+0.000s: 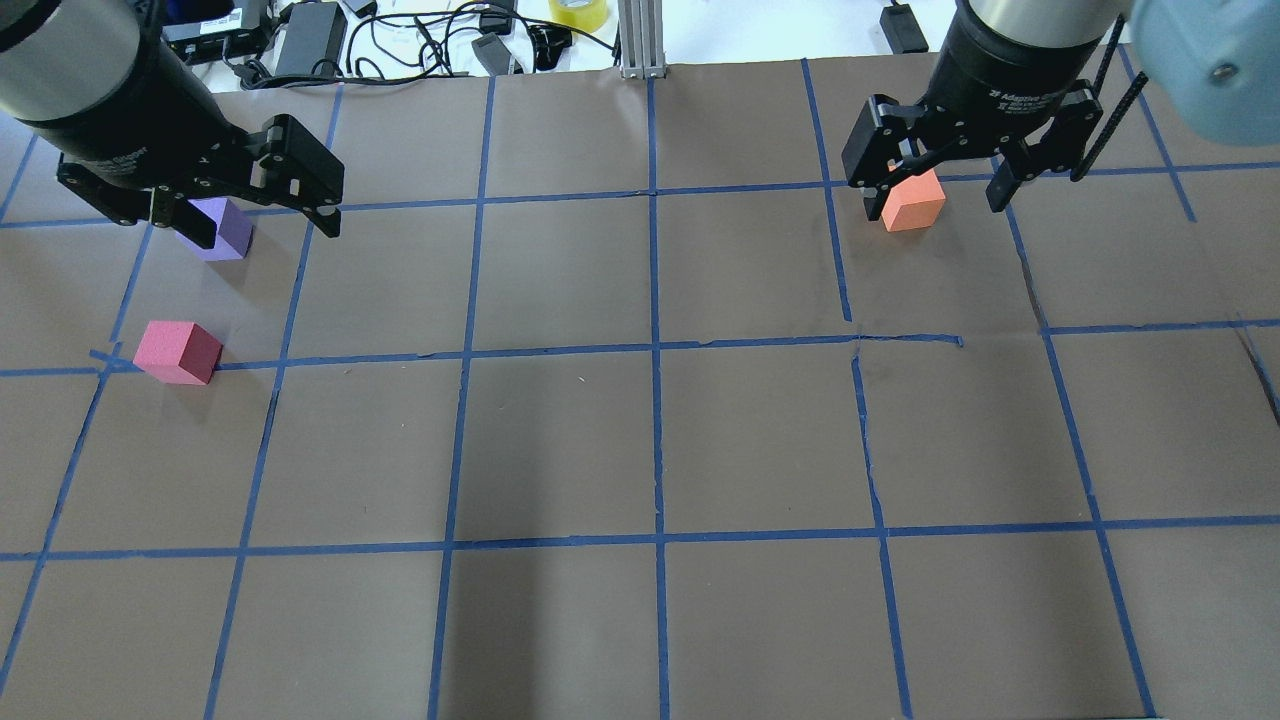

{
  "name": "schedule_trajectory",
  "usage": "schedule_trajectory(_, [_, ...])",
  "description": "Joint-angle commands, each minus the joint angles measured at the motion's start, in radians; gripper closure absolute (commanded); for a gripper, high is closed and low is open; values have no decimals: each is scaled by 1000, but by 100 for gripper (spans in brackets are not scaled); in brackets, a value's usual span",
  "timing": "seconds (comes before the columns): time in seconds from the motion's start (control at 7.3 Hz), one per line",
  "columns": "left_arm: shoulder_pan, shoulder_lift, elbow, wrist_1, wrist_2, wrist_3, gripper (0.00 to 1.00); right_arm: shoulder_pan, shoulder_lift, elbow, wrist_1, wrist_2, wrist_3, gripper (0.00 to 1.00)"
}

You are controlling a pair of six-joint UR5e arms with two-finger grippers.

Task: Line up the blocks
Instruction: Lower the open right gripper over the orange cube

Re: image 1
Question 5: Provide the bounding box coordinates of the aluminium frame post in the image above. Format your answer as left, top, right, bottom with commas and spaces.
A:
617, 0, 668, 79

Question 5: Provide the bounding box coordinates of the black power adapter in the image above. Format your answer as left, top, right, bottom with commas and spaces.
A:
274, 1, 347, 78

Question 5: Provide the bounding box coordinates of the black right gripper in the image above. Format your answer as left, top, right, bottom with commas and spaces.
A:
841, 10, 1102, 222

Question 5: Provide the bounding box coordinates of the orange foam cube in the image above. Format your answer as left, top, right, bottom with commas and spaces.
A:
881, 170, 947, 233

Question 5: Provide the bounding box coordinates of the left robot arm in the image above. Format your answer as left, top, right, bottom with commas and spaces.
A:
1, 1, 346, 249

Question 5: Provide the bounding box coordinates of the yellow tape roll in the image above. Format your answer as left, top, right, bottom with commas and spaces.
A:
547, 0, 611, 33

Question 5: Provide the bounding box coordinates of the pink foam cube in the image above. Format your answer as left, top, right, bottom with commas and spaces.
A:
132, 320, 223, 386

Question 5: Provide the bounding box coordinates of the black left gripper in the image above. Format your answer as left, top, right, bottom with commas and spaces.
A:
18, 40, 346, 250

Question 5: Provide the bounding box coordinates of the purple foam cube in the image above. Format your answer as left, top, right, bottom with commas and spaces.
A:
175, 199, 253, 263

